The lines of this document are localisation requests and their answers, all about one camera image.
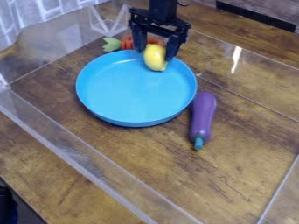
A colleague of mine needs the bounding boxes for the white patterned curtain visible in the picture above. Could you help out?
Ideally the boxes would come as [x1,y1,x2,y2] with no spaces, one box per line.
[0,0,114,52]

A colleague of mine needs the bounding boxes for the purple toy eggplant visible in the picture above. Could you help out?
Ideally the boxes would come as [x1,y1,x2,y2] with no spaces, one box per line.
[190,91,218,151]

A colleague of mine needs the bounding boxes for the black bar in background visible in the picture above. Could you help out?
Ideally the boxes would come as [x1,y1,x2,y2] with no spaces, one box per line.
[216,0,296,32]

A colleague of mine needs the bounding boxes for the yellow lemon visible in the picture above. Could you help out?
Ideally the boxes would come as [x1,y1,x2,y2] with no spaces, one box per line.
[144,44,167,72]

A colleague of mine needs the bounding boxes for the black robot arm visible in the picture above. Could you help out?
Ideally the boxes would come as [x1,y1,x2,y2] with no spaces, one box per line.
[128,0,192,61]

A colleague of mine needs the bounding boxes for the blue round tray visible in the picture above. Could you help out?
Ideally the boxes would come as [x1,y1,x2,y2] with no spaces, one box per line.
[76,50,198,127]

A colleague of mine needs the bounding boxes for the clear acrylic enclosure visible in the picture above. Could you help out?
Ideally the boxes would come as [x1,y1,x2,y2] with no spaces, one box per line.
[0,4,299,224]

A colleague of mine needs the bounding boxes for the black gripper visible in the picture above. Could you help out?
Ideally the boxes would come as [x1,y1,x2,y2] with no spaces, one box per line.
[128,7,191,62]

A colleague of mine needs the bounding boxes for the orange toy carrot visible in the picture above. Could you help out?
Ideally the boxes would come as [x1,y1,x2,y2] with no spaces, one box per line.
[103,35,164,53]

